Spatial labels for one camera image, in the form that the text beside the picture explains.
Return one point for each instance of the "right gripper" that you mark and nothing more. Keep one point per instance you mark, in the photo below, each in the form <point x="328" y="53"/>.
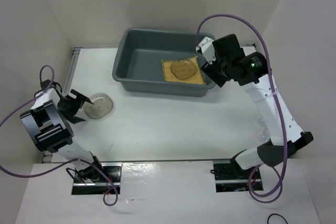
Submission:
<point x="210" y="71"/>

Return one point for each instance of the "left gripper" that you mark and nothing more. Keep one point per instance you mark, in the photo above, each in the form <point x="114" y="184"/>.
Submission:
<point x="70" y="115"/>

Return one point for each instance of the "bamboo mat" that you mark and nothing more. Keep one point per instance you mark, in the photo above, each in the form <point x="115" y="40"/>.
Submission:
<point x="169" y="77"/>

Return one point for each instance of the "clear plate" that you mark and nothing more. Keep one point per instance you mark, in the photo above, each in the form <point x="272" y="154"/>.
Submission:
<point x="183" y="69"/>
<point x="100" y="105"/>

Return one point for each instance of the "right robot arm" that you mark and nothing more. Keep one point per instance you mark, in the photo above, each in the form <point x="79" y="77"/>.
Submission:
<point x="225" y="61"/>

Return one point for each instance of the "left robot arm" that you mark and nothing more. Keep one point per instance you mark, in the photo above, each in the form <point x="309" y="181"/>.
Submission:
<point x="87" y="167"/>

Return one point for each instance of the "grey plastic bin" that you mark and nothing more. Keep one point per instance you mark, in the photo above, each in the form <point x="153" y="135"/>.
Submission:
<point x="138" y="62"/>

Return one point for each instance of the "clear plastic cup near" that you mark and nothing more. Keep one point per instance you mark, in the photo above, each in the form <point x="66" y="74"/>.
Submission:
<point x="264" y="135"/>

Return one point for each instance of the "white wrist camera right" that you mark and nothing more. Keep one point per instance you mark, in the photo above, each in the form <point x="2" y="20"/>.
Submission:
<point x="206" y="49"/>

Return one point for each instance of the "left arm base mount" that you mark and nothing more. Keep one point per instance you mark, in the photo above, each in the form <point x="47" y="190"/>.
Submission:
<point x="81" y="186"/>

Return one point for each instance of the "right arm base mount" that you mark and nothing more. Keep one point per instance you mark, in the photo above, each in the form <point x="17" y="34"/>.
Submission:
<point x="229" y="180"/>

